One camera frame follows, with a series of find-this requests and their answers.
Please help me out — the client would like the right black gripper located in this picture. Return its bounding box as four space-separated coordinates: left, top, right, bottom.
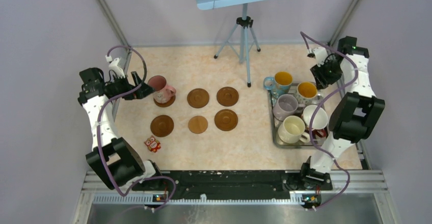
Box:
310 59 343 91

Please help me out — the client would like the pink mug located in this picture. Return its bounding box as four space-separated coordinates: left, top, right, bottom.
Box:
148 75 177 104

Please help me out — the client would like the patterned mug yellow inside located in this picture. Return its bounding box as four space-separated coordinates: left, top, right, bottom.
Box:
294 81 319 106

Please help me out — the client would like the dark wooden coaster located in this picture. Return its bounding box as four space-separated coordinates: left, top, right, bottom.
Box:
153 94 176 108
150 115 174 137
187 88 209 108
214 109 238 131
217 87 239 107

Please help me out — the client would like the white red mug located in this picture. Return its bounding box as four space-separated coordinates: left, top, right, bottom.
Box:
300 105 329 143

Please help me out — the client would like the blue mug yellow inside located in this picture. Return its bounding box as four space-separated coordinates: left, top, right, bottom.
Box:
263 71 293 99

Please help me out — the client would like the lilac mug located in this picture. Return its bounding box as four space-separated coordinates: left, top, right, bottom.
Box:
273 94 299 121

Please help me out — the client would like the light wooden coaster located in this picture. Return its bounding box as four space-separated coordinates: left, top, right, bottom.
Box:
188 116 208 134

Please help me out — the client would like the metal tray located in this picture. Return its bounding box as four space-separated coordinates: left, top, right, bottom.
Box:
267 83 328 149

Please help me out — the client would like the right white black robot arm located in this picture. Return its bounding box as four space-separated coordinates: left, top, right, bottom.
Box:
299 36 385 189

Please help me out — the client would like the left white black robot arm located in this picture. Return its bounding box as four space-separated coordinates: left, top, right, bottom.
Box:
77 68 164 190

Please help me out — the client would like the red owl figurine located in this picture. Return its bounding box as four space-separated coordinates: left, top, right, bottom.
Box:
144 135 161 153

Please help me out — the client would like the cream mug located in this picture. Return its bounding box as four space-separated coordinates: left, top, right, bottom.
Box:
277 116 310 145

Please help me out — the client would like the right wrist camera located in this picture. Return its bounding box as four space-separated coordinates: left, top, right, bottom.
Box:
307 47 329 67

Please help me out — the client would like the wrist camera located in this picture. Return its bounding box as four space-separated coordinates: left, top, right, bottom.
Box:
307 47 329 67
105 55 126 78

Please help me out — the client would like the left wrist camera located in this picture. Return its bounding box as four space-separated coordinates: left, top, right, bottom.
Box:
105 55 126 78

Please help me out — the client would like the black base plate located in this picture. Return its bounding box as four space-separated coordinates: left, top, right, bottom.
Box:
131 170 333 201

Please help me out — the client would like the grey cable duct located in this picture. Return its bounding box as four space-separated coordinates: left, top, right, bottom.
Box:
93 193 304 205

